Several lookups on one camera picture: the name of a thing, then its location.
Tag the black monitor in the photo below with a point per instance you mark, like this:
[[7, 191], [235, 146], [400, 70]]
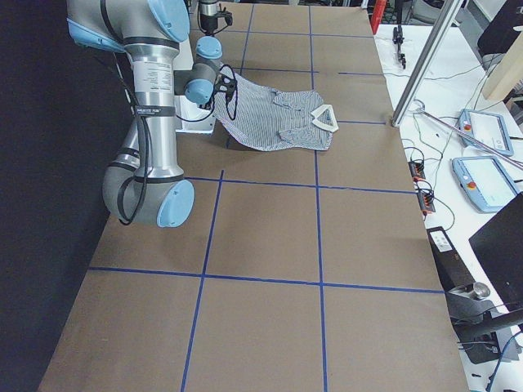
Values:
[[497, 246]]

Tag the black power box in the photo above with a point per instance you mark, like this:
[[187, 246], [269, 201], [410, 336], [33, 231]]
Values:
[[451, 269]]

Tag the near teach pendant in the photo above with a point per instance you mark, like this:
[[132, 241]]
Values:
[[485, 182]]

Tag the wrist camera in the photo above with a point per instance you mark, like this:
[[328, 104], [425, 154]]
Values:
[[226, 16], [226, 84]]

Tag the silver reacher grabber stick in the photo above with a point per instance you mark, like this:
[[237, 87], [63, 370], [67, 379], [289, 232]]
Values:
[[420, 109]]

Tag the black grabber tool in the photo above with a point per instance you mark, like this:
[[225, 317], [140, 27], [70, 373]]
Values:
[[398, 37]]

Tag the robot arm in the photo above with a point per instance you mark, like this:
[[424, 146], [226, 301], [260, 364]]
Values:
[[207, 12], [145, 183]]

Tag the teach pendant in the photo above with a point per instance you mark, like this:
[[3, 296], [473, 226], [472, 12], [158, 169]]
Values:
[[489, 129], [485, 182]]

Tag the striped polo shirt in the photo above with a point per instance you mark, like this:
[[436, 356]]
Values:
[[267, 119]]

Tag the far teach pendant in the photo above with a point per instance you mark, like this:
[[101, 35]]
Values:
[[489, 129]]

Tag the orange black connector strip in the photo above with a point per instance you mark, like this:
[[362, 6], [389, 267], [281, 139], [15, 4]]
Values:
[[424, 190]]

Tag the aluminium frame post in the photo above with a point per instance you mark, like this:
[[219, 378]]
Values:
[[431, 47]]

